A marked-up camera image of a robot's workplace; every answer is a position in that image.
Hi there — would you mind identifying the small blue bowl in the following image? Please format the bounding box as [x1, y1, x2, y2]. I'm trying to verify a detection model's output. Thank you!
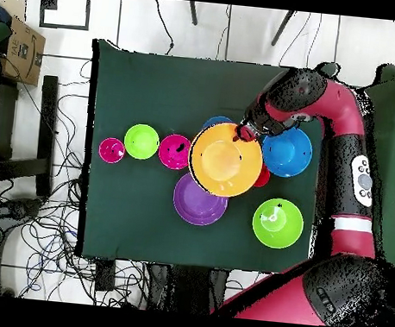
[201, 114, 236, 133]

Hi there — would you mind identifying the large green bowl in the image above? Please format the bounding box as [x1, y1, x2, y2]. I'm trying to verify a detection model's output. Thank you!
[249, 195, 306, 251]

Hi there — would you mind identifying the black floor cable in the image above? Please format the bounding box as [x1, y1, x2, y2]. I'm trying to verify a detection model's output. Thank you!
[148, 0, 180, 56]

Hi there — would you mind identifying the grey stand base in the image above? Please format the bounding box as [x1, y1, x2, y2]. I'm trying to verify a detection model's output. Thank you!
[0, 195, 44, 230]

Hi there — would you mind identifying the dark green tablecloth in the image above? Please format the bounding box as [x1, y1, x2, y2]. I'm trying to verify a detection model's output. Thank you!
[72, 37, 342, 281]

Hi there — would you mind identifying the cardboard box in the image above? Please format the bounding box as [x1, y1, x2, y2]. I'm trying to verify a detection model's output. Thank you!
[0, 14, 48, 88]

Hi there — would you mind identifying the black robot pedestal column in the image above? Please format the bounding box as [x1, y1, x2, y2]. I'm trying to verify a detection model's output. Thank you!
[143, 261, 233, 317]

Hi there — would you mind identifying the black bench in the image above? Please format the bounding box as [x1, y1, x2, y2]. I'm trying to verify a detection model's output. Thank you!
[0, 70, 64, 198]

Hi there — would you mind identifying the black tripod leg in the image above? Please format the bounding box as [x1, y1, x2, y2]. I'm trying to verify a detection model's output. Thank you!
[270, 9, 295, 48]
[186, 1, 201, 27]

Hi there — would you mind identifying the red cup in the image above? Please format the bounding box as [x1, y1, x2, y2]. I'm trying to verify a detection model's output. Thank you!
[253, 162, 273, 190]
[97, 136, 127, 165]

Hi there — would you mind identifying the small pink bowl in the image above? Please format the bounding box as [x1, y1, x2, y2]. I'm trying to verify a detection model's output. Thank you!
[155, 132, 193, 172]

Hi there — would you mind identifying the large blue bowl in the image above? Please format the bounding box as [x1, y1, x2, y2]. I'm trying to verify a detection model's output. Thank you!
[258, 123, 315, 181]

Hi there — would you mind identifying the large yellow bowl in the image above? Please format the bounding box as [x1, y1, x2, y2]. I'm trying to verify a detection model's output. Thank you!
[185, 118, 268, 202]

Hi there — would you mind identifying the purple bowl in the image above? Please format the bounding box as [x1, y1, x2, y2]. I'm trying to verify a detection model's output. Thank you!
[170, 171, 232, 229]

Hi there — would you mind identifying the small green bowl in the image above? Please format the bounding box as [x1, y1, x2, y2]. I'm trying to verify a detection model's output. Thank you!
[122, 122, 162, 162]

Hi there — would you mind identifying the black square floor frame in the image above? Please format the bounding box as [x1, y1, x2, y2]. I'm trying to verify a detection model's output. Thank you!
[36, 0, 93, 34]

